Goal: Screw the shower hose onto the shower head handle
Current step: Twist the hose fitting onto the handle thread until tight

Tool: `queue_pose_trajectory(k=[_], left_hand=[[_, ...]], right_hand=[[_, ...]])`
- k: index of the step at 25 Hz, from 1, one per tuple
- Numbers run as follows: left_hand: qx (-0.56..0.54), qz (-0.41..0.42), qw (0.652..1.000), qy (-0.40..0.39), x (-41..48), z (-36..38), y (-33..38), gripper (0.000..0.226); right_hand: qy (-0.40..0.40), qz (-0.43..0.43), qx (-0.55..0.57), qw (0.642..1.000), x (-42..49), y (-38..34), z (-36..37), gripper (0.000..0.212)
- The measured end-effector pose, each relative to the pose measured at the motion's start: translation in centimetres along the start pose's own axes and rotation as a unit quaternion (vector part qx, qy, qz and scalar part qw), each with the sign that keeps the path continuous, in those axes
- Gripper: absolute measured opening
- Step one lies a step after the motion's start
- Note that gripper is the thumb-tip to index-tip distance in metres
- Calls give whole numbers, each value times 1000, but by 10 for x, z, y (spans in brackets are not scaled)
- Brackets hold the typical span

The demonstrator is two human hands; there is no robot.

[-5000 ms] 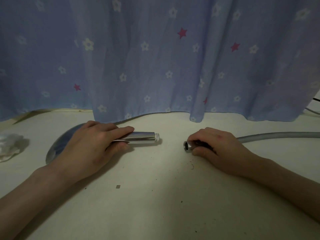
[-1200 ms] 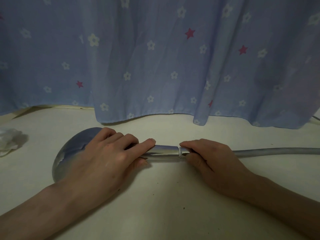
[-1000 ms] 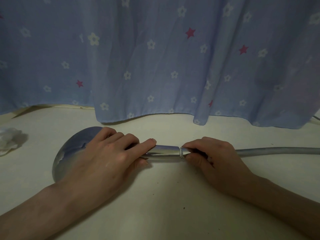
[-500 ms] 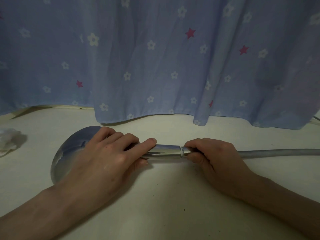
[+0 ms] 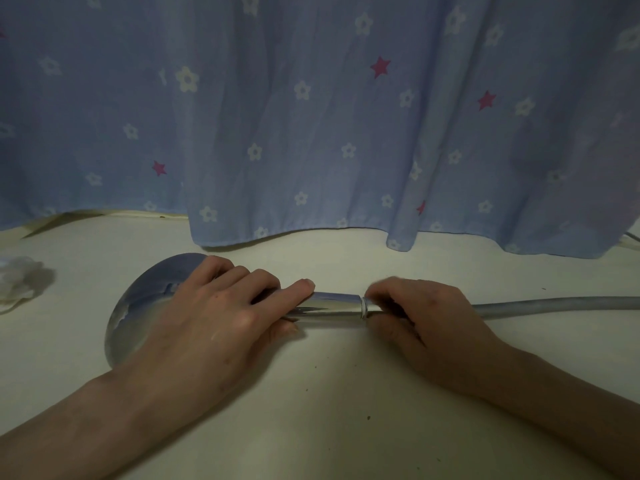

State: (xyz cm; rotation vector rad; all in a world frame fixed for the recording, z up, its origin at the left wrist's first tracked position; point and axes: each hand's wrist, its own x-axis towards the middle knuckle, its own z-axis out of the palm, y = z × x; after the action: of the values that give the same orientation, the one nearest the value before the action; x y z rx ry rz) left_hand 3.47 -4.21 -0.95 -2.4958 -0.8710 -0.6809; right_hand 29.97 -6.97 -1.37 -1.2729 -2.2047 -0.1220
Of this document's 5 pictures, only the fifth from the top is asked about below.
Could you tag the person's right hand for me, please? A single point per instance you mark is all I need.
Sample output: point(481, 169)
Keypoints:
point(440, 334)

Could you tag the person's left hand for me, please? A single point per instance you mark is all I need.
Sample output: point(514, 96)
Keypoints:
point(205, 334)

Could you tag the person's left middle finger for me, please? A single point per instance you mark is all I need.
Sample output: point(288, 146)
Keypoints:
point(250, 284)

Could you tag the person's left thumb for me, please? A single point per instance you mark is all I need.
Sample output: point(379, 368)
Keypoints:
point(282, 329)

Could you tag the person's right fingers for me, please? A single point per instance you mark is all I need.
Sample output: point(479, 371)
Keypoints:
point(387, 304)

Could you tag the chrome shower head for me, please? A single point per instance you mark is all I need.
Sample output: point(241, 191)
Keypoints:
point(325, 304)

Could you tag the person's right forearm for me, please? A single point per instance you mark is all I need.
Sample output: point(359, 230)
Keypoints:
point(565, 399)

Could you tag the person's left forearm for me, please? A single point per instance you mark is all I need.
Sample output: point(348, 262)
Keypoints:
point(65, 429)

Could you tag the blue flower print curtain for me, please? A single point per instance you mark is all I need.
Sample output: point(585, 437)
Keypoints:
point(320, 114)

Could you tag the crumpled white plastic wrap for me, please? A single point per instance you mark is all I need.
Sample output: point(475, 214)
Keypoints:
point(17, 284)

